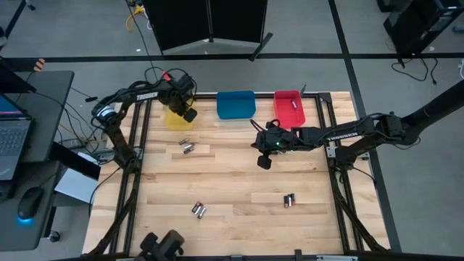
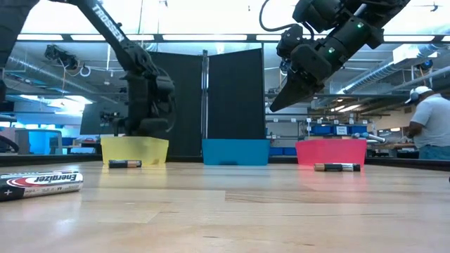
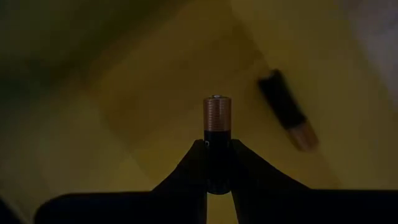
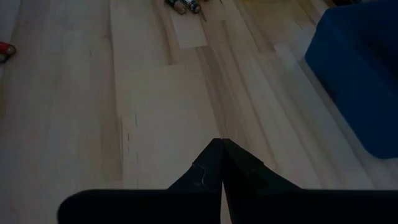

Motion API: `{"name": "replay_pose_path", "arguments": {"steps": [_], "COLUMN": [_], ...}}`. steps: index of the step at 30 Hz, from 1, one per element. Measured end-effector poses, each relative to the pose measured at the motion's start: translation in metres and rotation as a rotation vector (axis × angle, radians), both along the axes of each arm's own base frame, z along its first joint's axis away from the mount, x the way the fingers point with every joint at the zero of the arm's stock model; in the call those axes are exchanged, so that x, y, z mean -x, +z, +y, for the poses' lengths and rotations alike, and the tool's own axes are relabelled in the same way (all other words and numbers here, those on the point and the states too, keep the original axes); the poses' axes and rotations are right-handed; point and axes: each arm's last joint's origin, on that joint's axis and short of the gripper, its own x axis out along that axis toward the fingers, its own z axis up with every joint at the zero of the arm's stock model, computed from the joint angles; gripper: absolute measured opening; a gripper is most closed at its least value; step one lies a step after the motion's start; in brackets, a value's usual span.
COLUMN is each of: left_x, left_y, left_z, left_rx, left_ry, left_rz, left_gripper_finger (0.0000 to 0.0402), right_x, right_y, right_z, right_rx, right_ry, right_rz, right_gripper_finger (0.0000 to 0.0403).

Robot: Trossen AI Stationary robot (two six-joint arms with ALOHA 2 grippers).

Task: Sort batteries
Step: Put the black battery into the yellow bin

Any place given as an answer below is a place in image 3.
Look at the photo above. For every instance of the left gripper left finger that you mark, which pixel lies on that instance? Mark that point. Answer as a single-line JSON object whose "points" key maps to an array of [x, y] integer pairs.
{"points": [[140, 208]]}

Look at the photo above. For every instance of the yellow plastic bin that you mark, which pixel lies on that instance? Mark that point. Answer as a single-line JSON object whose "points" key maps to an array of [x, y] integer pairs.
{"points": [[155, 93]]}

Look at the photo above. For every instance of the copper black battery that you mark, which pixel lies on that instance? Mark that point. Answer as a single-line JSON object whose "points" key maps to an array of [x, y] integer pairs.
{"points": [[217, 115], [283, 102]]}

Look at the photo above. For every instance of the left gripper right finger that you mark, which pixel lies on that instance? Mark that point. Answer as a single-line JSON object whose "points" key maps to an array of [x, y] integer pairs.
{"points": [[295, 208]]}

